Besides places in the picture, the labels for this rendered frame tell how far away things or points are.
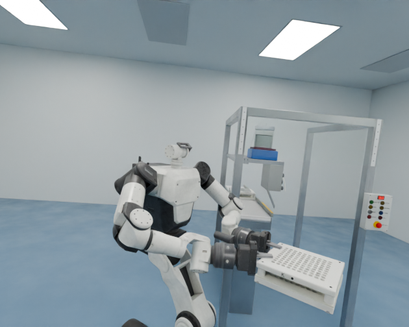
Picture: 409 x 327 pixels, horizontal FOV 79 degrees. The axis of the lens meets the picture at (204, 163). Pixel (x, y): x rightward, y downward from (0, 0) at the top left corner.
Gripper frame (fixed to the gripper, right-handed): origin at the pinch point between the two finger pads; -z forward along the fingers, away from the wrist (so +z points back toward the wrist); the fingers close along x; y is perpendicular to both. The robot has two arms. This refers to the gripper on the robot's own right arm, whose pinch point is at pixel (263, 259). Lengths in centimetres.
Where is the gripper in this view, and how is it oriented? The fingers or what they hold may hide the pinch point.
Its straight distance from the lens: 98.4
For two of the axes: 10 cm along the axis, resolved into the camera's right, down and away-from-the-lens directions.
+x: -0.7, 10.0, 0.7
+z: -10.0, -0.7, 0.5
